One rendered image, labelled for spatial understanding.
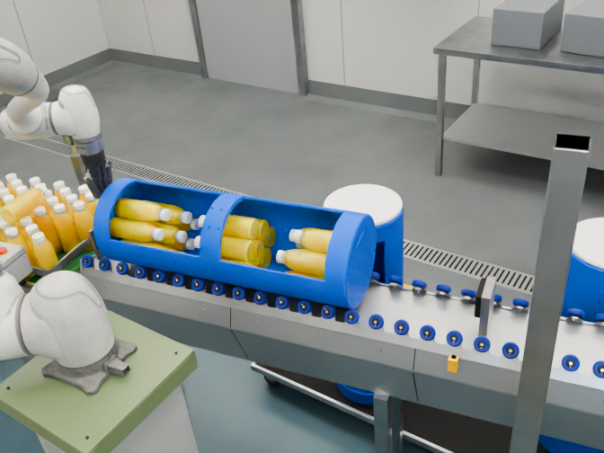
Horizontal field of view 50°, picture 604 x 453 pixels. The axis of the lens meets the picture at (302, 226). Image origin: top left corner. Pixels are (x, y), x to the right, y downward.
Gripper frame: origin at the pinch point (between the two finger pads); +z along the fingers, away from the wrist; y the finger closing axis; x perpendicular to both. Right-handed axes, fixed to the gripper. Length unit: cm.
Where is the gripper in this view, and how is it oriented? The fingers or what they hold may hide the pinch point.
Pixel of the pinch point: (107, 204)
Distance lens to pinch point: 227.0
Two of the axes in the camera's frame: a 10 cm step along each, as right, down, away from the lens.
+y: -3.9, 5.4, -7.5
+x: 9.2, 1.5, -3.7
